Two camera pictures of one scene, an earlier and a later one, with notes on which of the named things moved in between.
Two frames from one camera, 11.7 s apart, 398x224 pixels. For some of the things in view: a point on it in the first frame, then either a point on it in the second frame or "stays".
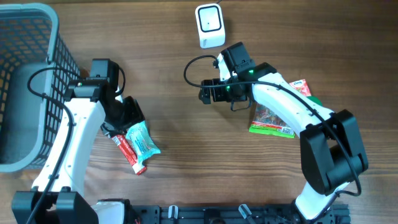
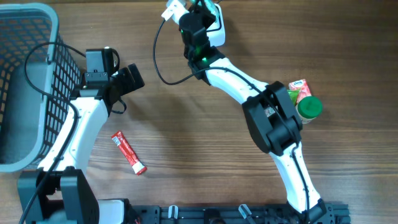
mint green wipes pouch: [142, 144] to [211, 6]
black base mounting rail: [232, 214] stays
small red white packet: [301, 85] stays
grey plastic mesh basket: [30, 40] stays
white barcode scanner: [210, 25] stays
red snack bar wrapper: [129, 154] stays
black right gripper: [206, 92] to [193, 8]
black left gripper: [133, 111] to [125, 81]
